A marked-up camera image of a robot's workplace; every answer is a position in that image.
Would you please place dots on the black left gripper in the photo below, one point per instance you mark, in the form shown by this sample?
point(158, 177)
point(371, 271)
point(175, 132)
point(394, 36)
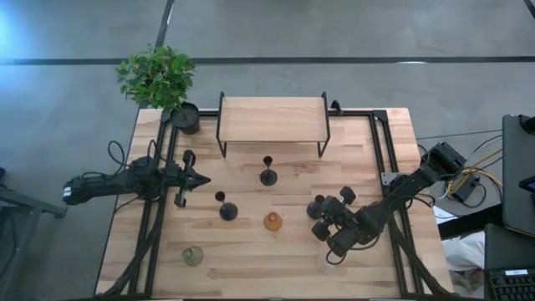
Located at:
point(173, 177)

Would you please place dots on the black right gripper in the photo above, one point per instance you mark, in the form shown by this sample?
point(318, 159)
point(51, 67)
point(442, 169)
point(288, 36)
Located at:
point(347, 228)

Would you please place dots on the clear glass candle holder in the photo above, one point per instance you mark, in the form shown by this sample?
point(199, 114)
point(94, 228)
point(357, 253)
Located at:
point(327, 262)

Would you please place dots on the amber glass candle holder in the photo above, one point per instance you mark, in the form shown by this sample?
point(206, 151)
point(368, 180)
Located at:
point(272, 222)

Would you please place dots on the tall black candlestick holder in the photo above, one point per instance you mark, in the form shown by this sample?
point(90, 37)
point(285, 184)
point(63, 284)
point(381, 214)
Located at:
point(268, 177)

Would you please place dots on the green glass candle holder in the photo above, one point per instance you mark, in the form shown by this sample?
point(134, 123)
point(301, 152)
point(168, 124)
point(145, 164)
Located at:
point(193, 256)

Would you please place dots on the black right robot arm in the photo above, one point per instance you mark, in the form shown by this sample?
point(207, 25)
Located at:
point(409, 184)

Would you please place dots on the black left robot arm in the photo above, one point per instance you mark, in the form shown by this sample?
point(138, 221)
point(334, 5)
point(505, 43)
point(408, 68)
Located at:
point(104, 184)

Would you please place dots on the black plant pot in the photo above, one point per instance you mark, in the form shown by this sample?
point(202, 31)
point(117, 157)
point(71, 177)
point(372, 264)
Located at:
point(185, 117)

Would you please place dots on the black clamp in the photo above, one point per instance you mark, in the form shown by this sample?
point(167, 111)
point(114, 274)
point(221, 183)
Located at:
point(336, 107)

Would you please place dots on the green leafy plant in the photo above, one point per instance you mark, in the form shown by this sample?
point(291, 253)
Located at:
point(156, 77)

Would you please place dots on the black power adapter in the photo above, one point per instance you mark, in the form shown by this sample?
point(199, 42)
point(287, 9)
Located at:
point(466, 189)

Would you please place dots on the white plastic bag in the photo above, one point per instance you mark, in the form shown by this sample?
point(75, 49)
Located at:
point(462, 255)

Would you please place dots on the dark grey side table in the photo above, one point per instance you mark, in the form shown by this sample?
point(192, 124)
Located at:
point(25, 200)

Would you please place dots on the black case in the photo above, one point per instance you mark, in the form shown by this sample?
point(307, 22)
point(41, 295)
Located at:
point(510, 246)

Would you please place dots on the black monitor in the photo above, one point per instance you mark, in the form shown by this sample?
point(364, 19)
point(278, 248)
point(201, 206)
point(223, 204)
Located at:
point(516, 175)

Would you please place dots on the black keyboard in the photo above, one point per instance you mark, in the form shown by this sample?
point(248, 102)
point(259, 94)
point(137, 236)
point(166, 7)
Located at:
point(512, 286)

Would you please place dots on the silver metal bracket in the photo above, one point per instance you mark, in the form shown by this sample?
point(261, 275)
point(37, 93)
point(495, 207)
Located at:
point(388, 178)

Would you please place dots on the wooden shelf with black frame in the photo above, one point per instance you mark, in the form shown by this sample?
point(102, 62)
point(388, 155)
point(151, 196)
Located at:
point(271, 119)

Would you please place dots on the black aluminium table frame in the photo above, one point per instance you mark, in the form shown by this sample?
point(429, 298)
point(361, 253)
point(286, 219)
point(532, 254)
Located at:
point(359, 113)

